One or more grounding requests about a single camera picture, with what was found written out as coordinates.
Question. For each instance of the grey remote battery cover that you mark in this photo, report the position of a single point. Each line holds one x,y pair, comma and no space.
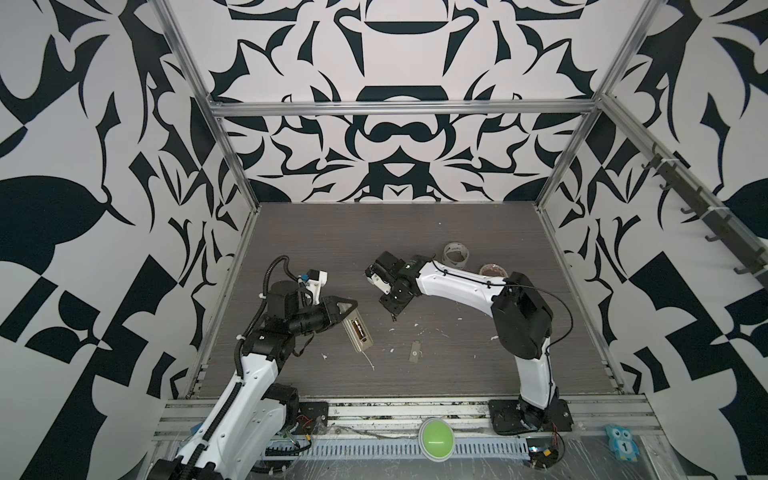
415,352

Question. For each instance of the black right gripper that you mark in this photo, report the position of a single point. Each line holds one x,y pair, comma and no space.
389,306

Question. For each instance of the small white orange tape roll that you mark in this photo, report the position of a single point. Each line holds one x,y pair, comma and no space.
493,270

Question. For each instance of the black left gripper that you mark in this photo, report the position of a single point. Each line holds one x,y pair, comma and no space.
329,311

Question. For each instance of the large clear printed tape roll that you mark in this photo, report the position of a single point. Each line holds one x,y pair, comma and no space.
455,255

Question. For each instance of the white slotted cable duct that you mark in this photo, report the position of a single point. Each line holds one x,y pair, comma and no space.
400,449

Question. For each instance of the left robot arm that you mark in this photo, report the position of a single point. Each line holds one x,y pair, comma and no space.
254,407

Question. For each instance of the blue owl figurine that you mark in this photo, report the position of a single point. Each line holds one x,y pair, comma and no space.
621,443

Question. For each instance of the green round button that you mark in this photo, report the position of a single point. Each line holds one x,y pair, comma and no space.
436,440

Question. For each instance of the black wall hook rack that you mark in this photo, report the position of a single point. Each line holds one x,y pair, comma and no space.
701,204

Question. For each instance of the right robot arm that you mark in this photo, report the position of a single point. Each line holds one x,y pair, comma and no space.
523,323

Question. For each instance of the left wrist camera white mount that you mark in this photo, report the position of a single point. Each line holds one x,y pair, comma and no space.
311,284

